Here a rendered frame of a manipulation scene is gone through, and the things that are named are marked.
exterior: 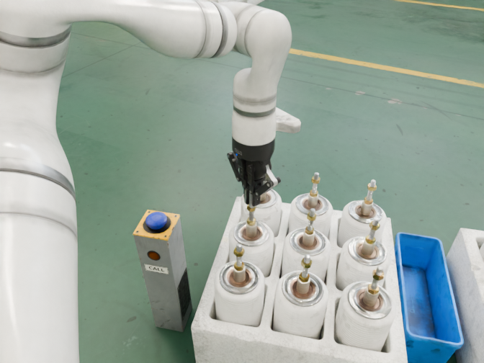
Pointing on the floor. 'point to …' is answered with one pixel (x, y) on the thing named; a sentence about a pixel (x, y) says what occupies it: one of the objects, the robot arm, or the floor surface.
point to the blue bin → (426, 299)
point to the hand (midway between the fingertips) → (251, 196)
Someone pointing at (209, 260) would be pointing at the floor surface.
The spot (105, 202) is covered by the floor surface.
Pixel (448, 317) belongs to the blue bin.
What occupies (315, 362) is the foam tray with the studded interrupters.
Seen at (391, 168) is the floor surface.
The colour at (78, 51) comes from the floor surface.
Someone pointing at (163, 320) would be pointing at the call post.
